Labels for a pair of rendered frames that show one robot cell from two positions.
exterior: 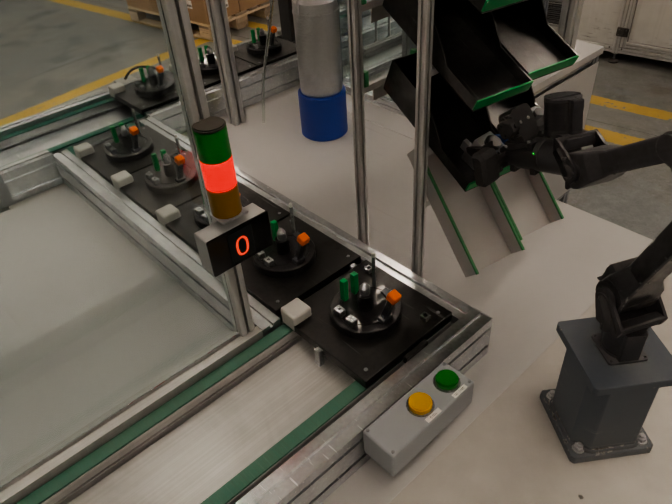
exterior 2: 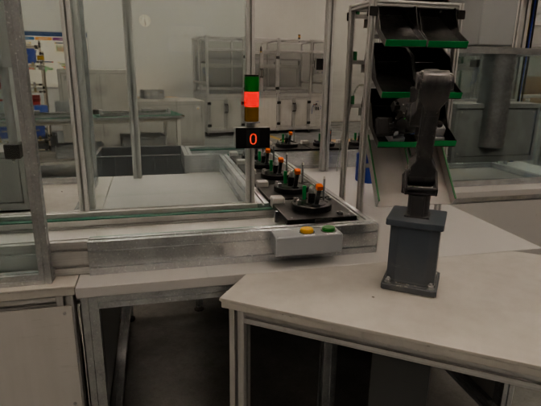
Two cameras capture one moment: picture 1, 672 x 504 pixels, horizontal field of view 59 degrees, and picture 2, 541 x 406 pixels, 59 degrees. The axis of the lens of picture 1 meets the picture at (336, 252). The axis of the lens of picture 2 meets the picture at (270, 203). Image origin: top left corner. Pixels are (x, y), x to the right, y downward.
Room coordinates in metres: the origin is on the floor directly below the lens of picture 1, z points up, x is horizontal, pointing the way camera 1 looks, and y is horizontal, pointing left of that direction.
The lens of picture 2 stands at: (-0.66, -0.63, 1.44)
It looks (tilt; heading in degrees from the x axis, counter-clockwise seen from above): 16 degrees down; 26
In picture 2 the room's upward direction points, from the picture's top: 1 degrees clockwise
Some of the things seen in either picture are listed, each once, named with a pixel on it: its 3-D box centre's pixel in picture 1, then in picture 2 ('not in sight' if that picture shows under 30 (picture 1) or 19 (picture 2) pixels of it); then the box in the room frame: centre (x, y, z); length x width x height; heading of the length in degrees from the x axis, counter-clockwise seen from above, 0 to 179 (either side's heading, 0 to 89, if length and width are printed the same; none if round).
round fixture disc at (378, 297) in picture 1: (365, 310); (311, 205); (0.84, -0.05, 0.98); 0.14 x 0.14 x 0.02
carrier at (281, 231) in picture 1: (282, 242); (291, 180); (1.04, 0.12, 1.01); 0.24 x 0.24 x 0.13; 40
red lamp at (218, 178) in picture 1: (218, 171); (251, 99); (0.81, 0.17, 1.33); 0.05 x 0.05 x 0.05
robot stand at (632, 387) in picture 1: (605, 387); (414, 249); (0.63, -0.44, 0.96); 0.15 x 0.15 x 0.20; 4
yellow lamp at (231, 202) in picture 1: (224, 198); (251, 113); (0.81, 0.17, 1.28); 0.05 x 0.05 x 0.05
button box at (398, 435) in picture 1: (419, 415); (306, 241); (0.62, -0.12, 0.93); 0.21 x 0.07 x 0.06; 130
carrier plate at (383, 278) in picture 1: (366, 316); (311, 210); (0.84, -0.05, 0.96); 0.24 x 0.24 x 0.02; 40
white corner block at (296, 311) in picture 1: (296, 314); (277, 201); (0.85, 0.09, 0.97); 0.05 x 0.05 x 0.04; 40
